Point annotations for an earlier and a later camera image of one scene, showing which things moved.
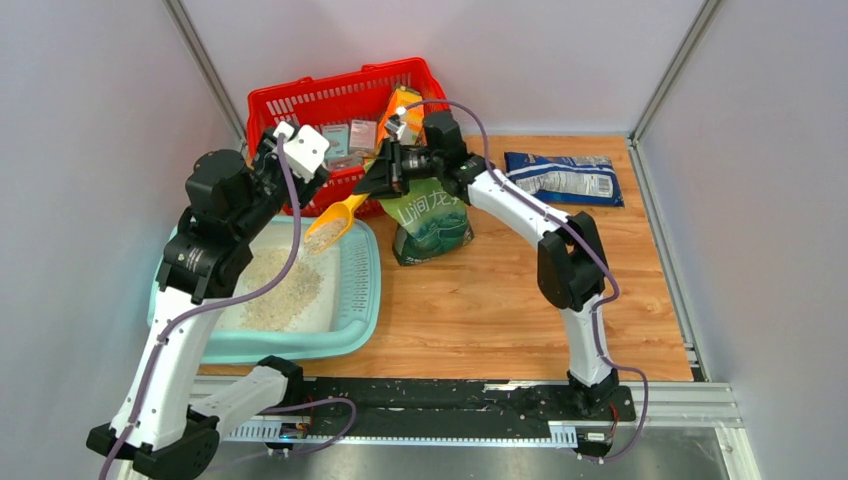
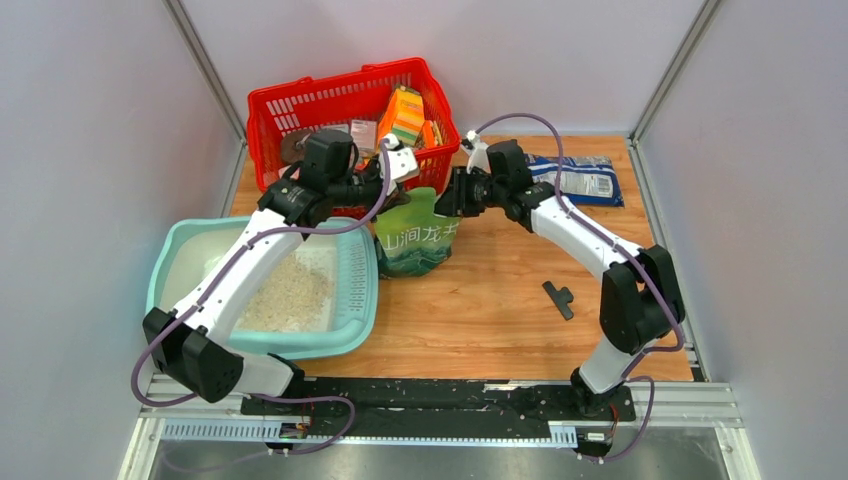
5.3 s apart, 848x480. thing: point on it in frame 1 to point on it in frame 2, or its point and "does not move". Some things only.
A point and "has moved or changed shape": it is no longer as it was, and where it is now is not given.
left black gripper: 267,153 to 400,198
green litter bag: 432,222 has moved or changed shape
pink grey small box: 363,134 does not move
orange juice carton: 411,99 does not move
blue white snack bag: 572,179 does not move
